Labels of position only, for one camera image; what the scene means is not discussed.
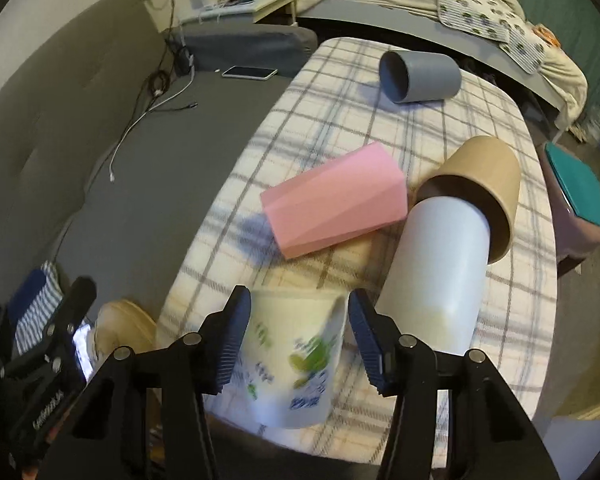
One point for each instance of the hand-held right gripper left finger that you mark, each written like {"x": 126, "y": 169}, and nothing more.
{"x": 229, "y": 355}

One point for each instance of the pink bin with teal lid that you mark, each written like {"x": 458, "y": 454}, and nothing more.
{"x": 577, "y": 190}

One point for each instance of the grey cup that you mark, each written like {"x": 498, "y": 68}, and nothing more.
{"x": 430, "y": 77}

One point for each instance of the white cup with green print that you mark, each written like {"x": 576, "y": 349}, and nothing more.
{"x": 290, "y": 360}

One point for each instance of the pink cup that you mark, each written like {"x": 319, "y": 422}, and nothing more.
{"x": 337, "y": 200}

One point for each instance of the beige round object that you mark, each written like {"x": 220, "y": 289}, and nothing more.
{"x": 125, "y": 325}

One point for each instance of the patterned white cloth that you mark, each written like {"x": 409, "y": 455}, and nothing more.
{"x": 472, "y": 12}

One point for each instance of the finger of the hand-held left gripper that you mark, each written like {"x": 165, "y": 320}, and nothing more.
{"x": 79, "y": 296}

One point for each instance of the grey sofa bed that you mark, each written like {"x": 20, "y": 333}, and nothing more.
{"x": 170, "y": 170}

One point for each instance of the grey pillow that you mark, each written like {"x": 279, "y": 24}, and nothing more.
{"x": 250, "y": 45}

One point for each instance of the black power adapter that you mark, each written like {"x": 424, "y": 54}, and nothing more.
{"x": 183, "y": 62}

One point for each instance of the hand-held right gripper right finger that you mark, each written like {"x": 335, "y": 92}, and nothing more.
{"x": 375, "y": 357}

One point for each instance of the brown cup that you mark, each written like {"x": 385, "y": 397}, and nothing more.
{"x": 485, "y": 170}

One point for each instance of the plain white cup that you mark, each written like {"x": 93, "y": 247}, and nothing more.
{"x": 440, "y": 265}

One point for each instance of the plaid blanket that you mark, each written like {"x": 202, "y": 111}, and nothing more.
{"x": 330, "y": 110}

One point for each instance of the blue striped cloth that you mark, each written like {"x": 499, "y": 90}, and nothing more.
{"x": 35, "y": 305}

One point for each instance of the white nightstand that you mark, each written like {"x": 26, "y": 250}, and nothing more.
{"x": 275, "y": 2}

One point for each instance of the smartphone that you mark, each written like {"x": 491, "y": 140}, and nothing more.
{"x": 249, "y": 72}

